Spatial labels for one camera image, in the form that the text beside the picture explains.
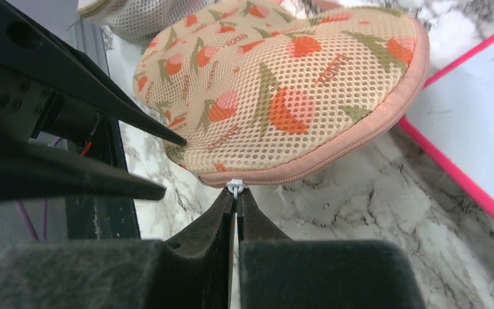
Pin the white zipper pull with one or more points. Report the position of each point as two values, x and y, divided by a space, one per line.
236 187

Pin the black mounting rail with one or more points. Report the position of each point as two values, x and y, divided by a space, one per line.
103 214

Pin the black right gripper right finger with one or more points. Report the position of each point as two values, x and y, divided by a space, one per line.
278 272

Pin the beige cylindrical mesh laundry bag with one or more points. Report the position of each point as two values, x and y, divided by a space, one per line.
138 21

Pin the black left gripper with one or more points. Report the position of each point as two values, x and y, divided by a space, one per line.
29 108

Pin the pink framed whiteboard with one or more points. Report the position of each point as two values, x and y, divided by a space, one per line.
452 120

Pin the floral mesh laundry bag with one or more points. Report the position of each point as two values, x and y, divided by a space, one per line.
265 97

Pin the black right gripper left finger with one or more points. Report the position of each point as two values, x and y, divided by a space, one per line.
192 269

